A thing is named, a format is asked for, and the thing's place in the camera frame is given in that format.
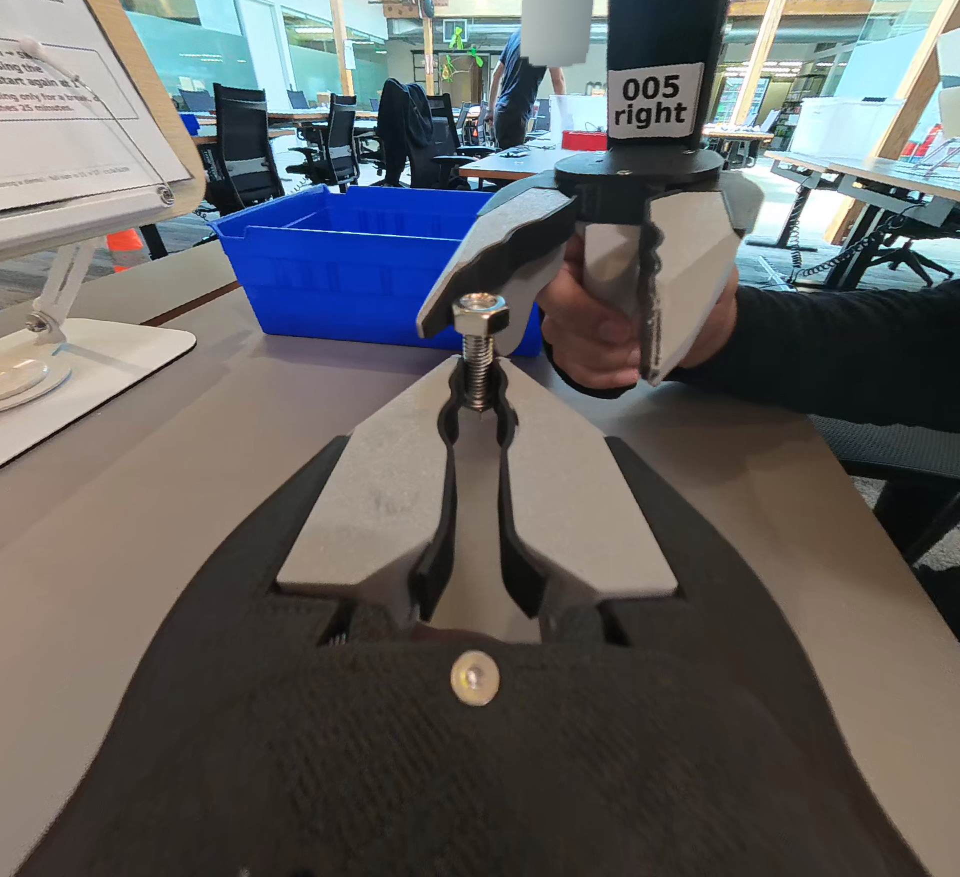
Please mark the white plastic bin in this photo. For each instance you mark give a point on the white plastic bin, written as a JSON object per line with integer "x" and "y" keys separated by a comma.
{"x": 840, "y": 127}

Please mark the blue plastic bin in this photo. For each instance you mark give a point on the blue plastic bin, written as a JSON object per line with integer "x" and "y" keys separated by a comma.
{"x": 337, "y": 269}

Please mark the red plastic bin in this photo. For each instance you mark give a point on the red plastic bin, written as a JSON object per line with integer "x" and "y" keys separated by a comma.
{"x": 583, "y": 140}

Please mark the black jacket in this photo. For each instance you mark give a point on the black jacket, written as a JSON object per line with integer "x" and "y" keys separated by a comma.
{"x": 405, "y": 119}

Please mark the steel bolt with nut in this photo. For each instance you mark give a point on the steel bolt with nut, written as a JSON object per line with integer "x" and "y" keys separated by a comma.
{"x": 480, "y": 322}

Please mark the slim wooden post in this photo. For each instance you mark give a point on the slim wooden post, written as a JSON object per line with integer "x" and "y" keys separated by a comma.
{"x": 339, "y": 29}

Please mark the black chair seat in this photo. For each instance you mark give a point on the black chair seat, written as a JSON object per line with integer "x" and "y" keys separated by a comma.
{"x": 900, "y": 449}

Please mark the steel hex bolt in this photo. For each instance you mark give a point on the steel hex bolt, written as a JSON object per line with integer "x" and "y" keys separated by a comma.
{"x": 478, "y": 374}

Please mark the green plant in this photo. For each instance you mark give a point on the green plant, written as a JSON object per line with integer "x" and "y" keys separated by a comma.
{"x": 457, "y": 44}

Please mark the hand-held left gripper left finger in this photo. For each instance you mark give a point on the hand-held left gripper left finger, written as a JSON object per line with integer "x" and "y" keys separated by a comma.
{"x": 360, "y": 509}

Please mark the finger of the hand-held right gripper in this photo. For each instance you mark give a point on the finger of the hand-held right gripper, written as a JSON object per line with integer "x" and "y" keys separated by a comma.
{"x": 510, "y": 239}
{"x": 694, "y": 269}

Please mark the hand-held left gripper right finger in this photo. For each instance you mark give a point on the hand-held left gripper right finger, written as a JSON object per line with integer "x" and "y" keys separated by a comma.
{"x": 585, "y": 509}

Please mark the printed instruction sheet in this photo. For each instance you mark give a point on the printed instruction sheet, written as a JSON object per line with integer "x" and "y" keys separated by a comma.
{"x": 67, "y": 67}

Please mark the small blue parts bin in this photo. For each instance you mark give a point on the small blue parts bin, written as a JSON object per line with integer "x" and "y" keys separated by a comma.
{"x": 189, "y": 125}

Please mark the orange traffic cone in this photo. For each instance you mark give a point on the orange traffic cone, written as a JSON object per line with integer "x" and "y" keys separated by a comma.
{"x": 124, "y": 241}

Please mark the black office chair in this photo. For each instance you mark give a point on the black office chair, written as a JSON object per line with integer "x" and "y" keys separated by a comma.
{"x": 341, "y": 134}
{"x": 240, "y": 134}

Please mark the brown wooden desk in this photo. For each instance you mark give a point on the brown wooden desk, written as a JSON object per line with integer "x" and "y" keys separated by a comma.
{"x": 510, "y": 164}

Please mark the light wooden desk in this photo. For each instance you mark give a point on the light wooden desk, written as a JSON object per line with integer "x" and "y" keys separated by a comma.
{"x": 885, "y": 172}

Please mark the person's right hand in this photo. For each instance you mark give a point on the person's right hand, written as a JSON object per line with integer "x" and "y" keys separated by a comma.
{"x": 592, "y": 344}

